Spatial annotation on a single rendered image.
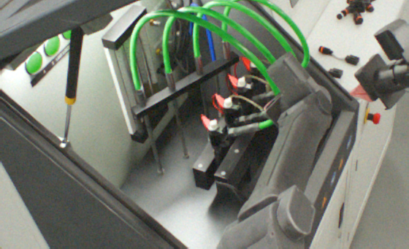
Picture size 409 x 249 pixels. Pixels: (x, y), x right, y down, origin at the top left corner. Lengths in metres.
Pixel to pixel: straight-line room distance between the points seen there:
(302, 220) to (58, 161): 0.58
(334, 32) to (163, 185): 0.69
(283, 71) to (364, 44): 0.77
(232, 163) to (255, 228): 0.80
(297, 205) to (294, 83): 0.40
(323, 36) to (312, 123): 0.89
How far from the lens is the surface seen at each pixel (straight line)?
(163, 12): 1.17
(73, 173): 1.10
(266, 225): 0.63
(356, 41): 1.77
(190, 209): 1.54
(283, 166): 0.76
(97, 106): 1.42
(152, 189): 1.60
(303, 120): 0.90
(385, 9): 1.91
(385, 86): 1.17
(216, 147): 1.39
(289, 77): 1.01
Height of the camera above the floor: 2.08
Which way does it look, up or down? 45 degrees down
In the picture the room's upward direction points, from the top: 10 degrees counter-clockwise
